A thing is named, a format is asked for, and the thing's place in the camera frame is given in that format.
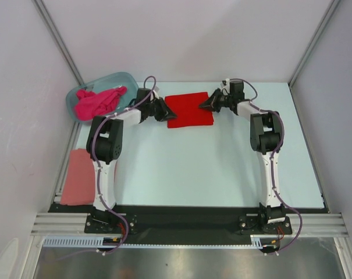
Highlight magenta crumpled t-shirt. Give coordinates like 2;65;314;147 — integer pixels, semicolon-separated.
74;86;127;121

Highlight aluminium frame rail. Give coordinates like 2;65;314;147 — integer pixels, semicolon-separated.
31;213;88;236

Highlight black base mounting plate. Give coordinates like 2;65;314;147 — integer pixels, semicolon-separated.
48;203;327;246

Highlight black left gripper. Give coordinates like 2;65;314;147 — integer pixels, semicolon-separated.
146;98;177;123

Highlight folded pink t-shirt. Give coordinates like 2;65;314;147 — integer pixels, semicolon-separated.
60;148;118;206

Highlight red t-shirt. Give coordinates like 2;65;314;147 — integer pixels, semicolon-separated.
165;92;214;128

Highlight white slotted cable duct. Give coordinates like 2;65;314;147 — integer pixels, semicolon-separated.
44;236;121;248

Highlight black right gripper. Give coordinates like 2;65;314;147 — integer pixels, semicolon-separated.
198;89;233;113

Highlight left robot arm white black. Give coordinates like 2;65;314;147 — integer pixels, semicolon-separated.
86;87;177;212

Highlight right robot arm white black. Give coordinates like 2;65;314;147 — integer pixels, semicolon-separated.
199;78;285;233

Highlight teal plastic basin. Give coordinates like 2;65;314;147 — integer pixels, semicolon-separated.
66;72;138;124

